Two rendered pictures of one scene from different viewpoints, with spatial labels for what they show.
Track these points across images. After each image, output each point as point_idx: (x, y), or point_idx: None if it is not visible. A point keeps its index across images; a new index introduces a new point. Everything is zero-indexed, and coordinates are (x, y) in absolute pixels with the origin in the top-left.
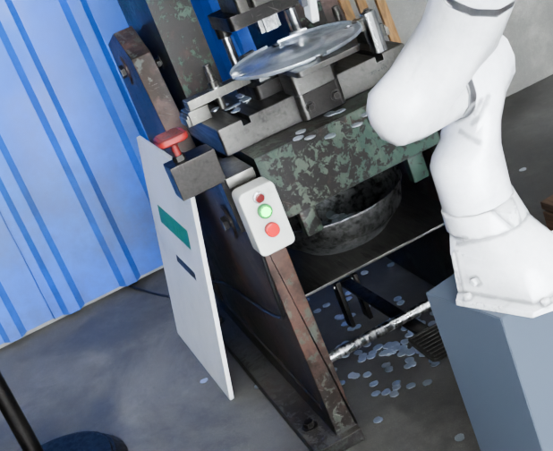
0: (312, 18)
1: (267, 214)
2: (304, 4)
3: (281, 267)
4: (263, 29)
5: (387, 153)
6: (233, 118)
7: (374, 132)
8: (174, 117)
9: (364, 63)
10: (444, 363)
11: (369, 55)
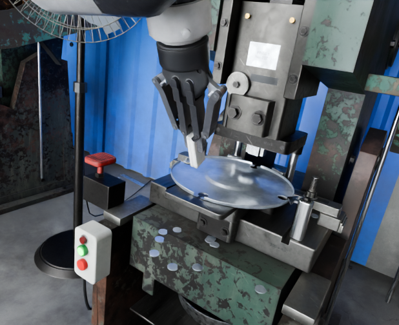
0: (190, 162)
1: (80, 253)
2: (186, 145)
3: (99, 287)
4: (248, 149)
5: (217, 304)
6: (172, 184)
7: (217, 283)
8: None
9: (270, 233)
10: None
11: (285, 231)
